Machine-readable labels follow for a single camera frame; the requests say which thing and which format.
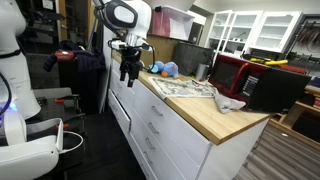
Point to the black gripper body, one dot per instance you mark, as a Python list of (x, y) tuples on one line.
[(131, 60)]

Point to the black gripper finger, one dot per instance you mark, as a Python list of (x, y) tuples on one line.
[(123, 74), (132, 79)]

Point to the white wooden drawer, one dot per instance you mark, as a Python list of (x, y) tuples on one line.
[(180, 133)]

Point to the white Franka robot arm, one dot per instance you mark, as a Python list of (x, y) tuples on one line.
[(13, 76)]

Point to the dark navy jacket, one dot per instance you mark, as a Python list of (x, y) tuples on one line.
[(86, 60)]

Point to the blue plush toy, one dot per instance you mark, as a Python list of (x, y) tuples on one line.
[(170, 69)]

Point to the newspaper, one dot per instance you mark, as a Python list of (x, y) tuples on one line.
[(180, 88)]

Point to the pink plastic storage bin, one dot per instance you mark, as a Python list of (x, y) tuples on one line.
[(170, 23)]

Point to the dark grey fabric bin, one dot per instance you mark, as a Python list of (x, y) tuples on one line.
[(190, 58)]

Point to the red tool case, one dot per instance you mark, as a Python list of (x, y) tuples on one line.
[(65, 55)]

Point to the grey metal cup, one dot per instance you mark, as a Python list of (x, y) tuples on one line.
[(201, 71)]

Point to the white cabinet with wooden top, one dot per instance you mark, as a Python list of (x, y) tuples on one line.
[(200, 113)]

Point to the black perforated robot table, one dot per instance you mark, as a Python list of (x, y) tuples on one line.
[(46, 108)]

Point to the grey cloth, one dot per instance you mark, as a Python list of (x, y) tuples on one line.
[(228, 104)]

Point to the red microwave oven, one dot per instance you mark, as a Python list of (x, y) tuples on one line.
[(266, 90)]

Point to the white shelf cabinet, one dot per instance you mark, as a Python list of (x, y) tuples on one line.
[(276, 30)]

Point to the wooden workbench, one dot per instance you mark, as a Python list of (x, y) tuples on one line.
[(290, 113)]

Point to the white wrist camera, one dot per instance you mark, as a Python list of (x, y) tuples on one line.
[(116, 44)]

